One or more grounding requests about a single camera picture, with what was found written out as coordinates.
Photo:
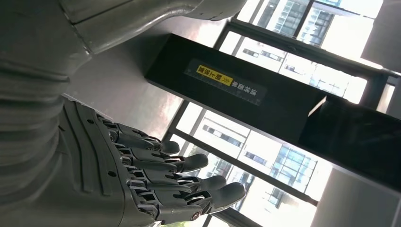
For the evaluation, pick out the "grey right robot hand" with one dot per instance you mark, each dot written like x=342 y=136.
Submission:
x=94 y=175

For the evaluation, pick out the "black scanner machine with column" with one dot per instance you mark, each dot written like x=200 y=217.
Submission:
x=282 y=109

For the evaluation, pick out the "black yellow label sticker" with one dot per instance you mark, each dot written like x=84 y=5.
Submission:
x=225 y=82

